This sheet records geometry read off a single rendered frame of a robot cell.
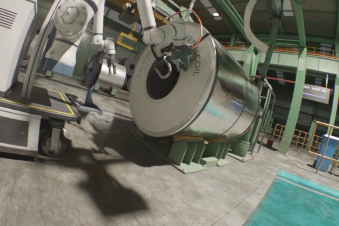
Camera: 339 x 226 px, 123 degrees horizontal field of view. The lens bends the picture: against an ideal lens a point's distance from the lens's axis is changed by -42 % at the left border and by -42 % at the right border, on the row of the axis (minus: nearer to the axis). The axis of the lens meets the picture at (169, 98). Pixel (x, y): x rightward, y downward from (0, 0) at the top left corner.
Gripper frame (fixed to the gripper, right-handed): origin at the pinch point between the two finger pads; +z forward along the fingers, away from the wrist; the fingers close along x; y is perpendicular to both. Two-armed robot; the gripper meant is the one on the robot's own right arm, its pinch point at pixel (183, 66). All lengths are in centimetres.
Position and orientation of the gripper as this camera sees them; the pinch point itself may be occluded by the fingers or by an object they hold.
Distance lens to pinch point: 109.7
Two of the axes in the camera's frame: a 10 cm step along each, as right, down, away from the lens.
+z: 1.5, 7.3, 6.6
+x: -9.1, 3.7, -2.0
